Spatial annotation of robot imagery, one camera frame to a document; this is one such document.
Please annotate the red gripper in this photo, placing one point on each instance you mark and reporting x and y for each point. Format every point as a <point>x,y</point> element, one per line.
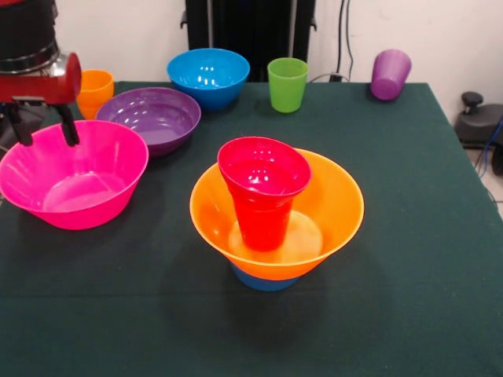
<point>39,88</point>

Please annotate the large pink bowl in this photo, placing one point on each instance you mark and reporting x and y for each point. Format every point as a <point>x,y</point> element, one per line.
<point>90,212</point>

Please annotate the small red bowl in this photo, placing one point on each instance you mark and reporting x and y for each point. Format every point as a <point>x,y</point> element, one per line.
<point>275,157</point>

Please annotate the orange-red cup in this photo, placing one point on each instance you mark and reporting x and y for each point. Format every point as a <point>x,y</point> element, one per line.
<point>263,231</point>

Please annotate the small blue bowl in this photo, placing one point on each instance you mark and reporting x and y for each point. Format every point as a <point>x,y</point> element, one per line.
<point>263,284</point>

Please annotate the large orange bowl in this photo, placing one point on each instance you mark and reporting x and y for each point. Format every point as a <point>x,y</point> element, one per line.
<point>334,204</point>

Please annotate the purple cup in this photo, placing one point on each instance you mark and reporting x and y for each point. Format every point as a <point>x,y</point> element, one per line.
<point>389,78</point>

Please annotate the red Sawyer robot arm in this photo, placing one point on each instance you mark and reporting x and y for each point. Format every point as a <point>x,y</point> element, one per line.
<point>23,35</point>

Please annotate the yellow-orange cup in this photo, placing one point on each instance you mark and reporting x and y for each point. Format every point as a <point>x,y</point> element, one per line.
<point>98,98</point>

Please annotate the purple bowl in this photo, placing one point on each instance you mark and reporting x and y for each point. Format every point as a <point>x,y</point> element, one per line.
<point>157,125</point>

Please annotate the large blue bowl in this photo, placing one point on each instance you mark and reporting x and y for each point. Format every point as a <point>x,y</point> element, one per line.
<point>212,94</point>

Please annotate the dark green tablecloth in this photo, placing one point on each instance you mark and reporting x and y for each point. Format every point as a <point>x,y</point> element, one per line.
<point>157,334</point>

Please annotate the green cup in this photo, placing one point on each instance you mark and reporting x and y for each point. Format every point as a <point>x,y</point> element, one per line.
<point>287,90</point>

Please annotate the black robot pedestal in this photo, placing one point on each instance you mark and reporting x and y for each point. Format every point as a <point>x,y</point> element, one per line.
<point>251,27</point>

